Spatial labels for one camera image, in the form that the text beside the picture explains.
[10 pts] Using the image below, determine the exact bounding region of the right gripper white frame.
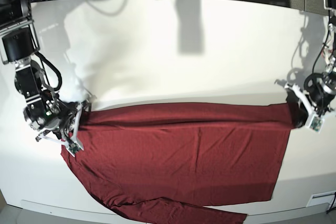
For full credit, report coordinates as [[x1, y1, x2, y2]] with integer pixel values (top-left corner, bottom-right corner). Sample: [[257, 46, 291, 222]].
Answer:
[[35, 94, 95, 151]]

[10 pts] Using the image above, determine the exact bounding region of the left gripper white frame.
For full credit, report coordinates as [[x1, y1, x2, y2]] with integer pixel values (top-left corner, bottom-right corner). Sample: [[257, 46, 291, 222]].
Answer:
[[275, 78, 326, 130]]

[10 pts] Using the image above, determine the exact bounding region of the dark red long-sleeve shirt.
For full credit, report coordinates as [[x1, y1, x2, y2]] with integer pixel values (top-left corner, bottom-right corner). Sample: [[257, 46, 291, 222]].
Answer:
[[61, 103, 298, 223]]

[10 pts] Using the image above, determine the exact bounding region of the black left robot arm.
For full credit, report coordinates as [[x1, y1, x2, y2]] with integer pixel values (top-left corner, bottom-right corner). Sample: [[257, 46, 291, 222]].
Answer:
[[276, 0, 335, 133]]

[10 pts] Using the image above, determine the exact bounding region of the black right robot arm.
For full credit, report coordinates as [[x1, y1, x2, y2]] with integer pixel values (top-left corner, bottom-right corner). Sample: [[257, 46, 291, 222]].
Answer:
[[1, 0, 93, 156]]

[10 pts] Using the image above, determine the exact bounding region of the white label plate on table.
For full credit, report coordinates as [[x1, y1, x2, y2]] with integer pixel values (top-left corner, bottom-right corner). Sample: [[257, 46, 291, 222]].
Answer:
[[306, 191, 335, 207]]

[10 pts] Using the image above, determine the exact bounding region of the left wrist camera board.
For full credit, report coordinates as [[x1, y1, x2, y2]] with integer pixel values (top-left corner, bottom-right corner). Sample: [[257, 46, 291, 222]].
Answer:
[[308, 115, 324, 133]]

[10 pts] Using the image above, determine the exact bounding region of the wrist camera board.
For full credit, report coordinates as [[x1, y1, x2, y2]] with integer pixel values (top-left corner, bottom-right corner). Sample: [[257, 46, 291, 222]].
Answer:
[[66, 143, 81, 157], [308, 115, 324, 133]]

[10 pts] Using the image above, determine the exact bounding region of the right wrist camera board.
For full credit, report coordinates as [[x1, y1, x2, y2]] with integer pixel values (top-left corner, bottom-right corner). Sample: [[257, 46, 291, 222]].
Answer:
[[66, 143, 81, 157]]

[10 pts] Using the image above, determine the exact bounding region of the black cable at table corner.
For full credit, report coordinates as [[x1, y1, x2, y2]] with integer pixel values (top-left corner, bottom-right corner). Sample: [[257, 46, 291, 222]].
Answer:
[[325, 191, 336, 215]]

